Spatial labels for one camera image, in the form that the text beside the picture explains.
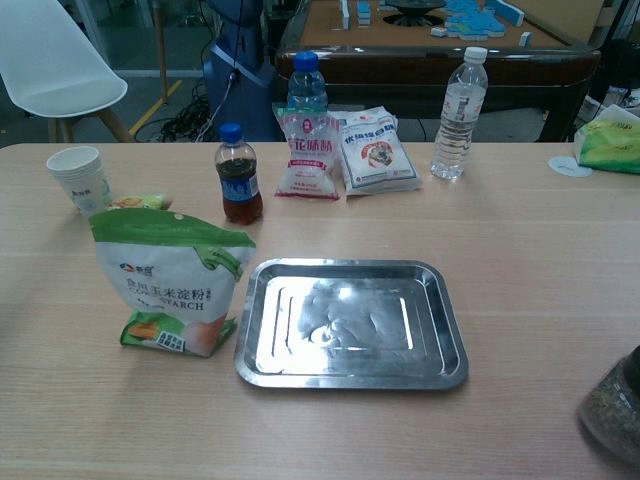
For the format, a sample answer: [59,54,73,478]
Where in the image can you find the red white snack bag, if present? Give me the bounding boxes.
[272,103,342,201]

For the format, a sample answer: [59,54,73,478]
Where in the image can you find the white chair wooden legs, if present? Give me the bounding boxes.
[0,0,136,144]

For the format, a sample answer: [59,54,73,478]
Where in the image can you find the green white corn starch bag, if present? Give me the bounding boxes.
[88,208,257,359]

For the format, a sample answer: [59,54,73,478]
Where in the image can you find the clear water bottle white cap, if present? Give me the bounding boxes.
[430,46,489,181]

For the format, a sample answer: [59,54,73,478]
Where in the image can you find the black mahjong table centre dome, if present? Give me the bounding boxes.
[382,0,448,27]

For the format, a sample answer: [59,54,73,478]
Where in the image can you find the dark soda bottle blue cap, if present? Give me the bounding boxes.
[214,122,264,225]

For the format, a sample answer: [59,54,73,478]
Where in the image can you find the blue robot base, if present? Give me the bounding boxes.
[202,0,282,144]

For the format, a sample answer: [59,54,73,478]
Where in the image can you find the blue mahjong tile pile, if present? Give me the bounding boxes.
[430,0,525,42]

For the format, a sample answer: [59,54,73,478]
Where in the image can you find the brown mahjong table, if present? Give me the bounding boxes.
[274,0,602,144]

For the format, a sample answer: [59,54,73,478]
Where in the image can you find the water bottle blue cap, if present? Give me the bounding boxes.
[286,51,329,112]

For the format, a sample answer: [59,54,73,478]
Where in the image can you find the small green snack packet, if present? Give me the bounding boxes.
[106,193,174,212]

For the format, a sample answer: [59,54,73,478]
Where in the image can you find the green tissue pack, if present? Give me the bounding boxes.
[573,104,640,175]

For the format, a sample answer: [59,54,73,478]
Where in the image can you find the rectangular metal tray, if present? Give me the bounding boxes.
[234,257,470,391]

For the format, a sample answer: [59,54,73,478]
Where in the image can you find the black cable bundle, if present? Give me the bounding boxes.
[134,74,236,144]

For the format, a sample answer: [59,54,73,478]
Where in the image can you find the blue white sugar bag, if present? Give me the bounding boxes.
[333,105,423,199]

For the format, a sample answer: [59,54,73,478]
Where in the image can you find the glass jar black lid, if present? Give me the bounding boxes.
[578,344,640,470]

